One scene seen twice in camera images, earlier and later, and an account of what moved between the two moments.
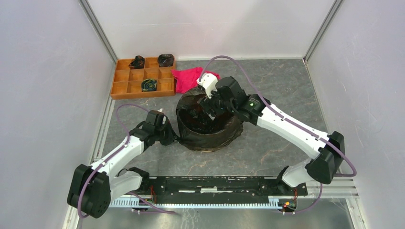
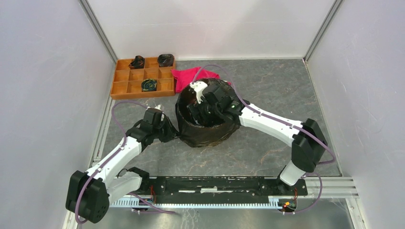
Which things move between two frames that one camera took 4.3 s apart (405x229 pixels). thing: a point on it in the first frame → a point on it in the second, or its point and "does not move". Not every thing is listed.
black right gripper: (206, 103) → (195, 108)
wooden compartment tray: (127, 82) does not move
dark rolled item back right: (165, 60) does not move
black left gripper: (172, 136) does not move
